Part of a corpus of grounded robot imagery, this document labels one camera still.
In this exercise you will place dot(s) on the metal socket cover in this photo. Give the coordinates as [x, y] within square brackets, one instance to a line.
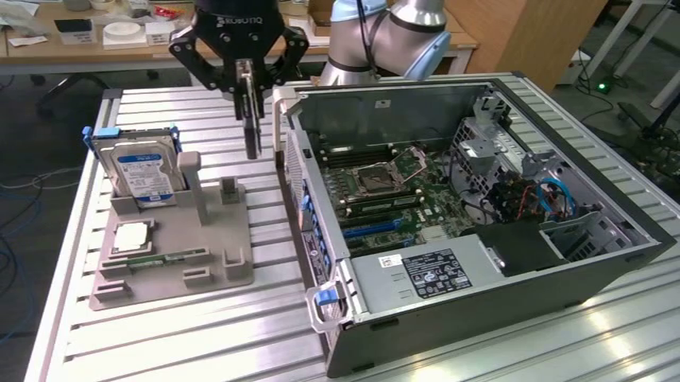
[412, 159]

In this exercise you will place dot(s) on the grey power supply unit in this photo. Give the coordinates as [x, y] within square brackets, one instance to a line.
[377, 286]

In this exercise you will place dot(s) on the open cardboard box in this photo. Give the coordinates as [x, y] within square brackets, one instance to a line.
[320, 12]

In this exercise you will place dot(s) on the blue expansion slot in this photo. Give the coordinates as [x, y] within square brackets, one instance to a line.
[372, 231]

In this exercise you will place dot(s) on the green RAM stick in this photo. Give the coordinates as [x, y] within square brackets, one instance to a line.
[165, 258]

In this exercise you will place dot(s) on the blue card retainer clip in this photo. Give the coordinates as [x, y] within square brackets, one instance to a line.
[305, 203]

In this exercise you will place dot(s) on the black floor stand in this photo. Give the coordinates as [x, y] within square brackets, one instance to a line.
[633, 113]

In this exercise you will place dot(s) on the grey angled disk bay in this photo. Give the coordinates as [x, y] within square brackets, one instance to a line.
[574, 238]

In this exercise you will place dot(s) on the graphics card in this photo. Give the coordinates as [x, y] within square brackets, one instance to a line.
[255, 139]

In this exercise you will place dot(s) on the red packet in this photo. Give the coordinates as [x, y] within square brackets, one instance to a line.
[168, 12]

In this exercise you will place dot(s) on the hard drive with blue label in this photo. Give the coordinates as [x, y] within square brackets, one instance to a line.
[106, 132]

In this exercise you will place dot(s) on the clear plastic bag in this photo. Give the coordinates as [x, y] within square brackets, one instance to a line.
[17, 16]

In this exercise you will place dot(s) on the white paper slip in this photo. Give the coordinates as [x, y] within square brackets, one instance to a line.
[27, 41]

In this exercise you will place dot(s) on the green motherboard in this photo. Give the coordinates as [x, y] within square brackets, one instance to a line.
[431, 207]

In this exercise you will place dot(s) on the black plastic bracket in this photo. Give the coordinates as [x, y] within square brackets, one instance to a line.
[506, 201]

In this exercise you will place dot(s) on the silver CPU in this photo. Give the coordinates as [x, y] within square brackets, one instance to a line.
[132, 236]

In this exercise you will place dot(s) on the wooden desk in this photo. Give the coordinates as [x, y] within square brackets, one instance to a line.
[54, 53]

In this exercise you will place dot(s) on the silver chipset heatsink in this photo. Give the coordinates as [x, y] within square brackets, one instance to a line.
[436, 234]

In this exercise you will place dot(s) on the white box black top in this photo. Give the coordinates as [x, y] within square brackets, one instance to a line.
[80, 37]

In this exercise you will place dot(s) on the white round holder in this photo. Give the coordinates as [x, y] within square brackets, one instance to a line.
[125, 40]

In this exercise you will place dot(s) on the wooden cabinet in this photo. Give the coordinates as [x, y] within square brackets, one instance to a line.
[542, 40]

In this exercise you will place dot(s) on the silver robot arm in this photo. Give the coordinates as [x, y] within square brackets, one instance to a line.
[415, 32]

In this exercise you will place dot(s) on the white labelled box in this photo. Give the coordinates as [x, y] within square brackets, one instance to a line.
[160, 30]

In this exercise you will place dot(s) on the hard disk blue label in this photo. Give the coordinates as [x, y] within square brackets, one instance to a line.
[141, 175]

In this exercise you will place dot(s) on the black chair base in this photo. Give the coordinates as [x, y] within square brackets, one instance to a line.
[69, 91]

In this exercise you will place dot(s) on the small white sticker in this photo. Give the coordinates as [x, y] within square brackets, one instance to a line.
[381, 104]

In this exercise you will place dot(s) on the CPU socket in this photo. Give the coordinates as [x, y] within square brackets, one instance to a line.
[377, 179]

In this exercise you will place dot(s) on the black RAM stick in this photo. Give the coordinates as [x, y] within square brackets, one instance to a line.
[383, 203]

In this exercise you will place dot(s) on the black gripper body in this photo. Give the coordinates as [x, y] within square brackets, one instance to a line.
[240, 32]

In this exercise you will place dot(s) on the black RAM slot bank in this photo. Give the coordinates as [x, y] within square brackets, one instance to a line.
[356, 155]

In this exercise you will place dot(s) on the grey parts rack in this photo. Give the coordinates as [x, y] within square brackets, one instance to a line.
[160, 280]

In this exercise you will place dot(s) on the perforated metal disk bay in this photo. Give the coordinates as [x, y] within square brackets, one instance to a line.
[482, 179]

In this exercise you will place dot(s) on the grey cup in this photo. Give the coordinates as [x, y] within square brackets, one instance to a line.
[78, 5]

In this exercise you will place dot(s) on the blue case latch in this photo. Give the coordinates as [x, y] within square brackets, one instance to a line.
[325, 299]

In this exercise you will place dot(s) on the white paper stack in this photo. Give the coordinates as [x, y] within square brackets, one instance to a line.
[319, 41]

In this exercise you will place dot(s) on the black open PC case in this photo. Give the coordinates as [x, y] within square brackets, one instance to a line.
[479, 326]

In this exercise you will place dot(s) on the green lit power device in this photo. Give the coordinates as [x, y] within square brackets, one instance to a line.
[602, 85]

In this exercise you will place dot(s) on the black air duct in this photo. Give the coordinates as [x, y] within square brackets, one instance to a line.
[515, 246]

